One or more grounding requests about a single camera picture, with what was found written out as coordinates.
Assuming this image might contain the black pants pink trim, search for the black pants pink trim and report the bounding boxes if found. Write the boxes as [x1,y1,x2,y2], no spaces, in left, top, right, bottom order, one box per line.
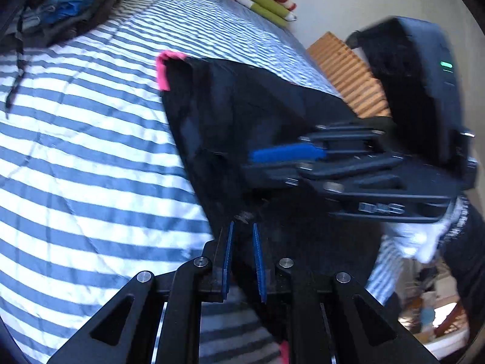
[155,49,384,364]

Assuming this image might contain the right forearm dark sleeve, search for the right forearm dark sleeve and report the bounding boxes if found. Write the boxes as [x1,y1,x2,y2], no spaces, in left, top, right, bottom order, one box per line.
[439,196,484,339]

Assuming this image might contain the right hand white glove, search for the right hand white glove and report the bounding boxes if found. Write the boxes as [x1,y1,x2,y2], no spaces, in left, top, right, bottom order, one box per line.
[383,196,470,264]

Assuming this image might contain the blue white striped quilt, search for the blue white striped quilt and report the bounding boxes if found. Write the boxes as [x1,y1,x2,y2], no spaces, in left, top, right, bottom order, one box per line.
[0,0,405,364]

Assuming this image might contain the stack of folded dark clothes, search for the stack of folded dark clothes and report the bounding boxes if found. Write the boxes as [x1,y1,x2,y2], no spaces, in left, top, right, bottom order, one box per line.
[1,0,119,113]

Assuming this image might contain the wooden slatted bed rail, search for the wooden slatted bed rail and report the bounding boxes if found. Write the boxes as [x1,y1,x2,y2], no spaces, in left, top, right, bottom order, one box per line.
[307,31,391,118]

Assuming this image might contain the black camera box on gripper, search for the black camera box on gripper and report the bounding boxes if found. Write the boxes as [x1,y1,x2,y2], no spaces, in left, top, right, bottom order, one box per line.
[346,16,470,177]

